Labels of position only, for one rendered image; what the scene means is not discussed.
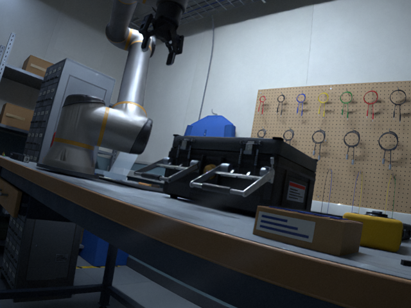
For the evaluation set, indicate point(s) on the plain cardboard box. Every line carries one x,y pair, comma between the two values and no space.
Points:
16,117
35,65

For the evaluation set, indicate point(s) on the black case lid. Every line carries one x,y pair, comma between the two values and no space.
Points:
221,140

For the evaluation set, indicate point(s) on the silver latch with black grip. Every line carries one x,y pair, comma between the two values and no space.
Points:
151,176
221,188

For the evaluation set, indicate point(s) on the small grey latch hook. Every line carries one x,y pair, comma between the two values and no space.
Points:
184,145
250,147

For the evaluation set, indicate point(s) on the small black block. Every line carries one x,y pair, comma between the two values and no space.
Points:
406,261

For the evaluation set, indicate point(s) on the grey metal shelf unit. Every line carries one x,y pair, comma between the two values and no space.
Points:
13,72

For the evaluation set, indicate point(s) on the blue and yellow hanging lead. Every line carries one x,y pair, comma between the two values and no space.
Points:
362,192

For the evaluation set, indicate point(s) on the black round part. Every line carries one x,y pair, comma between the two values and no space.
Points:
377,213

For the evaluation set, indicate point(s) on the dark flat base plate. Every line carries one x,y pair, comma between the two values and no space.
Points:
82,174

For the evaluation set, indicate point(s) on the cardboard box with blue-lined label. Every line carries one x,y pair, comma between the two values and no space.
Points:
330,235

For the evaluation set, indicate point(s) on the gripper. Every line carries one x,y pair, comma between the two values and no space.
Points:
167,17

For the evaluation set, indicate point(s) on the blue machine housing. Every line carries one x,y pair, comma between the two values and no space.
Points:
210,128

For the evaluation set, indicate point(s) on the grey small-drawer cabinet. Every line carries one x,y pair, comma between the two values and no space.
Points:
83,83

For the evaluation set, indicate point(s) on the black instrument carry case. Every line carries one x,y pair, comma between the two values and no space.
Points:
289,170

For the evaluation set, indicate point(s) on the grey floor drawer cabinet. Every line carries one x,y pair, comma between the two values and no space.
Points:
41,253

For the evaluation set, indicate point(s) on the yellow plastic case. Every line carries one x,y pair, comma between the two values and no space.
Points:
382,235

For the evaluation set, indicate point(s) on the grey hanging test lead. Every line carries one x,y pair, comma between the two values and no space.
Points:
331,192

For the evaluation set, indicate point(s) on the small black device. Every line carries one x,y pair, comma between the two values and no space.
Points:
20,157

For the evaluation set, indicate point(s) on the yellow round knob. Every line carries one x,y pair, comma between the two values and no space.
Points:
209,168

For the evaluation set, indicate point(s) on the blue bin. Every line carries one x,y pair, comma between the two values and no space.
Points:
96,250

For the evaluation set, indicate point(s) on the workbench with orange edge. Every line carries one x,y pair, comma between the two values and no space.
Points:
192,276

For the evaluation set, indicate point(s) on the brown pegboard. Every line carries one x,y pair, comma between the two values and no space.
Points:
353,179

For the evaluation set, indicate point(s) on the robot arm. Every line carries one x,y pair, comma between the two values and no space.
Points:
135,80

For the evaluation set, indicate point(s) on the yellow green hanging lead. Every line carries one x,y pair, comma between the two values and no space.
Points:
394,195

